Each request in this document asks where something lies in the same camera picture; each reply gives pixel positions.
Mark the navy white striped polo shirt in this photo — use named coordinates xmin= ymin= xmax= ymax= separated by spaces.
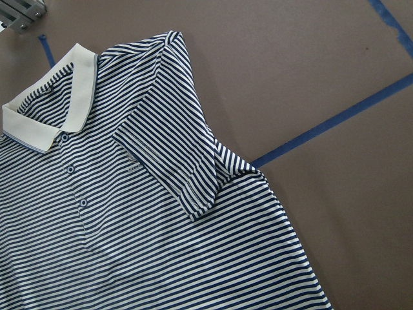
xmin=1 ymin=31 xmax=332 ymax=309

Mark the aluminium frame post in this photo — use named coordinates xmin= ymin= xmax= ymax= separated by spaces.
xmin=1 ymin=0 xmax=47 ymax=34

